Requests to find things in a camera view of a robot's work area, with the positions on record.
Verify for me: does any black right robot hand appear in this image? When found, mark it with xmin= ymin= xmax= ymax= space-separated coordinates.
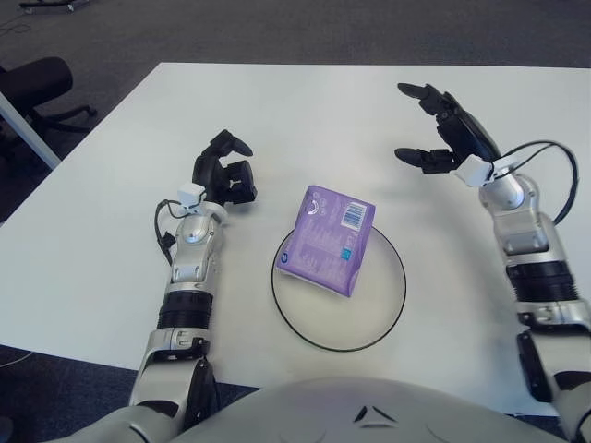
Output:
xmin=393 ymin=82 xmax=502 ymax=175

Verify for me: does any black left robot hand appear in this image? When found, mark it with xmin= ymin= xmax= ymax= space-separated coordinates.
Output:
xmin=191 ymin=129 xmax=258 ymax=207

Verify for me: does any purple tissue paper pack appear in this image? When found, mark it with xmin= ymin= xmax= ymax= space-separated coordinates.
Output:
xmin=275 ymin=184 xmax=376 ymax=299

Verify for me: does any white plate with black rim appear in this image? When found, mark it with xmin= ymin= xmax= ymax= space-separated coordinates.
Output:
xmin=271 ymin=225 xmax=407 ymax=353

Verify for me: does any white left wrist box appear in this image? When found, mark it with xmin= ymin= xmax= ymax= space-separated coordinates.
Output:
xmin=177 ymin=183 xmax=207 ymax=209

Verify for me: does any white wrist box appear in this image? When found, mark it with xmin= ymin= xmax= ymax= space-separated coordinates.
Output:
xmin=454 ymin=155 xmax=493 ymax=187
xmin=177 ymin=183 xmax=207 ymax=209

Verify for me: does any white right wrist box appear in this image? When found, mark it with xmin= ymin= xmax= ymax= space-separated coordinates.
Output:
xmin=454 ymin=155 xmax=493 ymax=187

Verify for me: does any white desk leg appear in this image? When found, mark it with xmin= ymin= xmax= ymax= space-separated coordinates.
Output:
xmin=0 ymin=90 xmax=62 ymax=170

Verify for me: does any black office chair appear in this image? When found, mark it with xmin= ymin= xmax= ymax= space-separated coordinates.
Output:
xmin=0 ymin=57 xmax=97 ymax=135

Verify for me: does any black wheeled chair base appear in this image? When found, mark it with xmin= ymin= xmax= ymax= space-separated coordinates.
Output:
xmin=18 ymin=0 xmax=107 ymax=14

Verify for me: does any grey robot torso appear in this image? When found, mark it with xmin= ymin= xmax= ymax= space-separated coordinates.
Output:
xmin=94 ymin=377 xmax=573 ymax=443

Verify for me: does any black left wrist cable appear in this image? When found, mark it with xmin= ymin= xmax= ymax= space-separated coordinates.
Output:
xmin=154 ymin=198 xmax=186 ymax=267

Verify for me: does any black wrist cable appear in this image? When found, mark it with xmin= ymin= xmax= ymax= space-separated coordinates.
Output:
xmin=154 ymin=198 xmax=186 ymax=267
xmin=491 ymin=140 xmax=581 ymax=222

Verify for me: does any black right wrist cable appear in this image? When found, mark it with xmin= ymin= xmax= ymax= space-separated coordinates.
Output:
xmin=491 ymin=140 xmax=581 ymax=222

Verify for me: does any thin light cable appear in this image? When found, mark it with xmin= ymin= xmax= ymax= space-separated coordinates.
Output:
xmin=0 ymin=350 xmax=33 ymax=366

